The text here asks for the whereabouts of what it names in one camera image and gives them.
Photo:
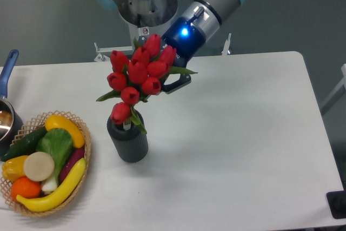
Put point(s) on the yellow bell pepper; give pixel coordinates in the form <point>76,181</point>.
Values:
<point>13,169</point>

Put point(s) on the yellow squash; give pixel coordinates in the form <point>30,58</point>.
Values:
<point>59,121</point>

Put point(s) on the purple sweet potato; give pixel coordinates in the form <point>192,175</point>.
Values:
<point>75,156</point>

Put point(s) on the blue handled saucepan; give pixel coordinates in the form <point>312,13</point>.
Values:
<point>11,122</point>

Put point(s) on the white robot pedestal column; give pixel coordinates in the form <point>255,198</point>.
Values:
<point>146,17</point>

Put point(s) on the red tulip bouquet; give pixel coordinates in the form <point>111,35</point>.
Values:
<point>135,79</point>

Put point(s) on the beige round slice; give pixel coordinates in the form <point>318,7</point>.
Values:
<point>38,166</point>

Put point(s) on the orange fruit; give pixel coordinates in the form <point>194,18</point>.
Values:
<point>26,188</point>

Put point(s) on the yellow banana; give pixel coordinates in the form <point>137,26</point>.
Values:
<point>57,197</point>

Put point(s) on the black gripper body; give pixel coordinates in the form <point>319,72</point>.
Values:
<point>185,37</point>

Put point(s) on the dark grey ribbed vase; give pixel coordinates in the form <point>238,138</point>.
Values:
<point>131,145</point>

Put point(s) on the woven wicker basket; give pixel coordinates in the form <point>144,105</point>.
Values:
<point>30,126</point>

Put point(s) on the green bok choy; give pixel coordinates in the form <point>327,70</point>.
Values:
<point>58,143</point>

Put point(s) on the green cucumber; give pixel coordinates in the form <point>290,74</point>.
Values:
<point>26,145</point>

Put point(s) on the black device at table edge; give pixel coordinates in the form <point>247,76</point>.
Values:
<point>336,201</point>

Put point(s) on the white furniture at right edge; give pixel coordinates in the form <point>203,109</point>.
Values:
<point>337,92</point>

